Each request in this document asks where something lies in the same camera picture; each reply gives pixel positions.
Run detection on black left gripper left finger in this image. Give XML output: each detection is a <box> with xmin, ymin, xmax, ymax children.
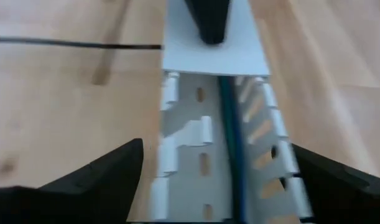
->
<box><xmin>0</xmin><ymin>138</ymin><xmax>144</xmax><ymax>224</ymax></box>

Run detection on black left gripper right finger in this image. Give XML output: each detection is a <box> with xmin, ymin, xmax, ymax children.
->
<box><xmin>290</xmin><ymin>142</ymin><xmax>380</xmax><ymax>224</ymax></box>

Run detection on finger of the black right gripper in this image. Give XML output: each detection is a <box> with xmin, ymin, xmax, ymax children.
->
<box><xmin>185</xmin><ymin>0</ymin><xmax>233</xmax><ymax>45</ymax></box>

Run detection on white duct cover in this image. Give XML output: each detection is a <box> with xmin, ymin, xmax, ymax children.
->
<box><xmin>161</xmin><ymin>0</ymin><xmax>271</xmax><ymax>77</ymax></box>

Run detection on multicoloured cable bundle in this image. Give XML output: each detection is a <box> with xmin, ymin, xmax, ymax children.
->
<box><xmin>218</xmin><ymin>76</ymin><xmax>240</xmax><ymax>162</ymax></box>

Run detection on blue cable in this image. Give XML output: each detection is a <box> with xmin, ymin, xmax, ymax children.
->
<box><xmin>229</xmin><ymin>124</ymin><xmax>248</xmax><ymax>223</ymax></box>

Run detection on white slotted cable duct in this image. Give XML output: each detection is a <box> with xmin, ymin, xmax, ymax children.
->
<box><xmin>148</xmin><ymin>70</ymin><xmax>315</xmax><ymax>223</ymax></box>

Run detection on black zip tie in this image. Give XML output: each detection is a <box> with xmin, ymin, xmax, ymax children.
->
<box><xmin>0</xmin><ymin>36</ymin><xmax>162</xmax><ymax>50</ymax></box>

